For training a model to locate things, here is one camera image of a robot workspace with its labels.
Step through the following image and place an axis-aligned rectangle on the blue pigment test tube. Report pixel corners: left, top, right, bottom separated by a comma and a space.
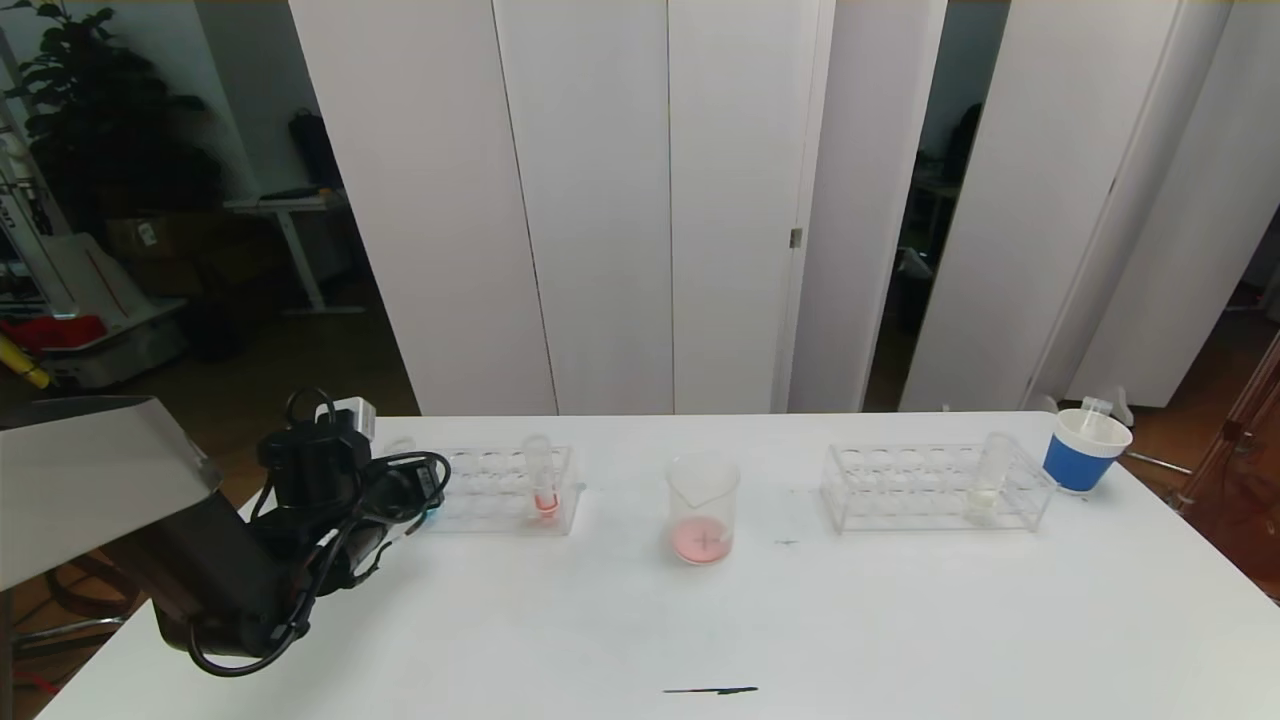
385, 437, 443, 523

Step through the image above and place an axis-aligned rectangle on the clear glass beaker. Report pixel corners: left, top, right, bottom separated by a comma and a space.
667, 452, 743, 565

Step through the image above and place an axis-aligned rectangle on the clear acrylic tube rack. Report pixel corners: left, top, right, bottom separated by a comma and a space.
375, 443, 581, 536
822, 443, 1059, 534

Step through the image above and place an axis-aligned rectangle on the yellow pigment test tube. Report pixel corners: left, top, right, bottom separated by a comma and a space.
966, 432, 1018, 523

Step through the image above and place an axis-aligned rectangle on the white folding partition screen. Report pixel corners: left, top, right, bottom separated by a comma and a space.
290, 0, 949, 418
898, 0, 1280, 413

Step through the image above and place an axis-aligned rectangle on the white standing desk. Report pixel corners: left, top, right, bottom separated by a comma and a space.
224, 190, 365, 317

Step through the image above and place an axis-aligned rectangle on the black bag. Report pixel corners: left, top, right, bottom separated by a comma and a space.
288, 108, 346, 195

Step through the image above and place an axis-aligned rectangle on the blue white paper cup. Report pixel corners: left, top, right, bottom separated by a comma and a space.
1043, 408, 1134, 494

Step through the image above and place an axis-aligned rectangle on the white floor object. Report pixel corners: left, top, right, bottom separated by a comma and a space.
1040, 388, 1136, 429

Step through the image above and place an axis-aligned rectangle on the brown cardboard box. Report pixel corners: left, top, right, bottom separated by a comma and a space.
106, 213, 204, 267

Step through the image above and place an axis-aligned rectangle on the grey crate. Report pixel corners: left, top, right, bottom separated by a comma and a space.
43, 298, 189, 389

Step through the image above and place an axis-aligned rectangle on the white board with red line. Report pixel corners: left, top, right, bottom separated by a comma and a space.
36, 233, 149, 334

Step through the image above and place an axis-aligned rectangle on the dark green potted plant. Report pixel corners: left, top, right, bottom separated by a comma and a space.
0, 3, 227, 244

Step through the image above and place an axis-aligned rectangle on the red box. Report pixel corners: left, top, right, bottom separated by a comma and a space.
0, 316, 105, 352

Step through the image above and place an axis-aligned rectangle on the yellow tool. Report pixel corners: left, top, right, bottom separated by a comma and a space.
0, 331, 54, 391

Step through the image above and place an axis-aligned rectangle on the metal floor leg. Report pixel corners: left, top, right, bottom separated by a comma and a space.
10, 615, 151, 661

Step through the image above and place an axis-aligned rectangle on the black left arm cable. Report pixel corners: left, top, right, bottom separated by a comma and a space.
185, 388, 453, 679

